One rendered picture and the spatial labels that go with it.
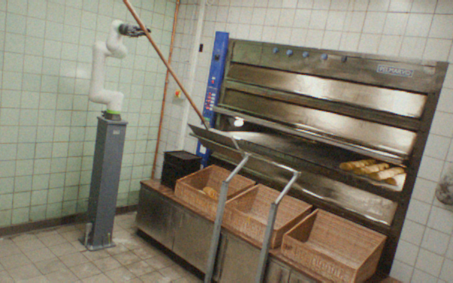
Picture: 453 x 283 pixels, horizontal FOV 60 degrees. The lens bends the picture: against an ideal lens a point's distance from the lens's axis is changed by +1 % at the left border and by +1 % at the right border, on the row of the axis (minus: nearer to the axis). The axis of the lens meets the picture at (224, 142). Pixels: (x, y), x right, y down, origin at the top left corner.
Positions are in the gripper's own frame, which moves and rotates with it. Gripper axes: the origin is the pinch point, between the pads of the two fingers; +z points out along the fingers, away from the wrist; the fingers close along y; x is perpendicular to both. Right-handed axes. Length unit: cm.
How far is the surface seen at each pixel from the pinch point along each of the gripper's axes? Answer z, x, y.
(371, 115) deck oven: 117, -111, -60
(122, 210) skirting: -116, -190, 88
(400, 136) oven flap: 140, -118, -53
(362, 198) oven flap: 126, -153, -15
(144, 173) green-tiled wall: -118, -181, 42
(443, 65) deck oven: 154, -83, -92
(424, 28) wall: 136, -68, -108
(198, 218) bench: 17, -146, 63
